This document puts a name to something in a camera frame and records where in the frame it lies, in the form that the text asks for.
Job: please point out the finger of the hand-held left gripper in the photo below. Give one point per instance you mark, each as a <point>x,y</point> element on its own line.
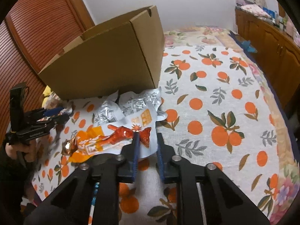
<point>52,111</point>
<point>58,120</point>

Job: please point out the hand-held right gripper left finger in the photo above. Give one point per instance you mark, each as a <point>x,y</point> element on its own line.
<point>136,155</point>

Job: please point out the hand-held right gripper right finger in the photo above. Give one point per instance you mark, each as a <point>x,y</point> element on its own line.
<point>160,160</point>

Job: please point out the orange white snack packet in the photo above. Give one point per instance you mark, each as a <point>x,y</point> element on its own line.
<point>93,145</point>

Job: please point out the silver snack packet blue edge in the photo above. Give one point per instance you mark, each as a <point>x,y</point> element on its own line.
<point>140,100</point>

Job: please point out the cardboard box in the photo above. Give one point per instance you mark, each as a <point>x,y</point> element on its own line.
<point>105,58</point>

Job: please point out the person's left forearm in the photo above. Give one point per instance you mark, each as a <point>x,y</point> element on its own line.
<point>14,180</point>

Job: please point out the person's left hand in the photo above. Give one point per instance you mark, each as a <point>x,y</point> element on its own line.
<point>30,154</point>

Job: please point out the yellow plush toy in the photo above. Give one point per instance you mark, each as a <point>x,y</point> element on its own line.
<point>48,91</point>

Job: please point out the small brown candy wrapper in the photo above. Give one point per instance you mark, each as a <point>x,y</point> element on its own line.
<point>66,146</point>

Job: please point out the orange fruit print blanket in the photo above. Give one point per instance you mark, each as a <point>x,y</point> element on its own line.
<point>199,121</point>

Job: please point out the louvered wooden wardrobe door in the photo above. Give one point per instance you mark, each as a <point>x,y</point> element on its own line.
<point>35,28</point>

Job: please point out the floral quilt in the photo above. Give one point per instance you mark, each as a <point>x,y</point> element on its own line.
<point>187,35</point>

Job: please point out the blue cloth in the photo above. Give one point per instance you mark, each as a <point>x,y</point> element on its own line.
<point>248,46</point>

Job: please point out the wooden cabinet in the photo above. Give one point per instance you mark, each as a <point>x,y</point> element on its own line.
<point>269,42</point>

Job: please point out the folded floral cloth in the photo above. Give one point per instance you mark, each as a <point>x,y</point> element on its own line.
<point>254,10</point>

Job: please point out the folded purple cloth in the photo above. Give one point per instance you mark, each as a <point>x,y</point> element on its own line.
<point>242,1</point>

